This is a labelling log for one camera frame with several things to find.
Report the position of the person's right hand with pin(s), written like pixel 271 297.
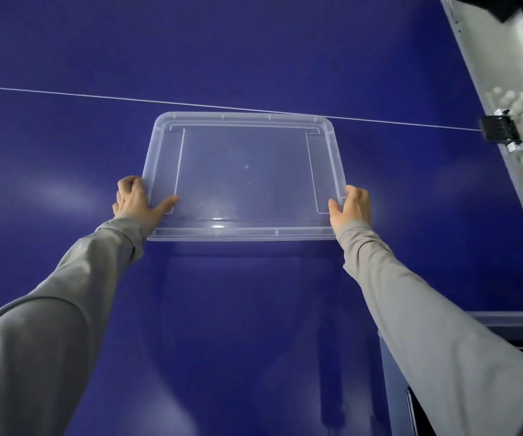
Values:
pixel 354 208

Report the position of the person's left hand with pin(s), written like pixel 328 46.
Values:
pixel 136 202

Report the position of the clear plastic lid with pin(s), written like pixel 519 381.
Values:
pixel 243 172

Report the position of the clear plastic box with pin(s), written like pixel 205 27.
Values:
pixel 516 320

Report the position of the person's left forearm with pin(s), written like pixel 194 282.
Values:
pixel 48 326

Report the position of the person's right forearm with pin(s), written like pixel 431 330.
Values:
pixel 439 336

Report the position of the black table edge clamp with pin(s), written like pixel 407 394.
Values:
pixel 500 130

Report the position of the white ball collection tray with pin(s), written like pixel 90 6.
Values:
pixel 493 54

